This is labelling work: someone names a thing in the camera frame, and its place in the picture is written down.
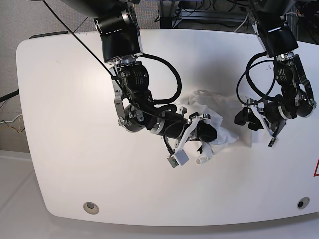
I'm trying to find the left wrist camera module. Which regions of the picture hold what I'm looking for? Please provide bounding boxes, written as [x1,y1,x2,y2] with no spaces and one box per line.
[268,136,278,147]

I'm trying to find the black right-arm cable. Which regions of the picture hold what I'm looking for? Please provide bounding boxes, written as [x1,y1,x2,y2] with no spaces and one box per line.
[136,53,182,109]

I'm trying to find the black equipment rack frame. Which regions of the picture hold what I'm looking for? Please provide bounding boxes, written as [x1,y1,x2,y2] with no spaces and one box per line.
[155,0,252,29]

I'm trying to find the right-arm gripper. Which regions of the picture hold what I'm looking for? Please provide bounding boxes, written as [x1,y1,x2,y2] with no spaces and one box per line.
[149,106,217,153]

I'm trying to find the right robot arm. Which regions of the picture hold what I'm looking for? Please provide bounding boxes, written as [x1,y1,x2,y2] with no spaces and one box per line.
[64,0,217,143]

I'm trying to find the white printed T-shirt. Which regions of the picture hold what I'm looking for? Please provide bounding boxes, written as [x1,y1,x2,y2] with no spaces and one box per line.
[177,90,258,165]

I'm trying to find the black left-arm cable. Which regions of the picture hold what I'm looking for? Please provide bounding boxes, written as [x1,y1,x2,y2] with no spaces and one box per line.
[236,51,280,105]

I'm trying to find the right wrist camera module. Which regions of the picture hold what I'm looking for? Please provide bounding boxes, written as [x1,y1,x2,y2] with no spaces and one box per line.
[167,150,189,168]

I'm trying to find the yellow white side cables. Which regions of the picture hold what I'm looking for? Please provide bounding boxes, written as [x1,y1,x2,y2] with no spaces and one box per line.
[0,114,24,135]

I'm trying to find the right table grommet hole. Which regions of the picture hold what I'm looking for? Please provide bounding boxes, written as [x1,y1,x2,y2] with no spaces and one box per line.
[297,197,310,209]

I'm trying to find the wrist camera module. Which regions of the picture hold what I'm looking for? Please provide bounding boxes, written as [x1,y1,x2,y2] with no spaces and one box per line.
[268,136,278,147]
[167,150,189,168]

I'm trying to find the left table grommet hole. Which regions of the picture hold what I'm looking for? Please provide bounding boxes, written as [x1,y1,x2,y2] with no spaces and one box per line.
[83,202,99,215]

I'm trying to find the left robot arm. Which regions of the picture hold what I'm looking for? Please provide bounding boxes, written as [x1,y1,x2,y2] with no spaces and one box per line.
[234,0,317,147]

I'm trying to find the table grommet hole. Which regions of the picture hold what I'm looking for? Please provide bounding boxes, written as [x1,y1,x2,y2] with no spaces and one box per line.
[83,202,99,215]
[297,197,310,209]

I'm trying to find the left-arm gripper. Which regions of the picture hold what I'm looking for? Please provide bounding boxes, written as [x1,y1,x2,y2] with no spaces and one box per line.
[234,98,297,138]

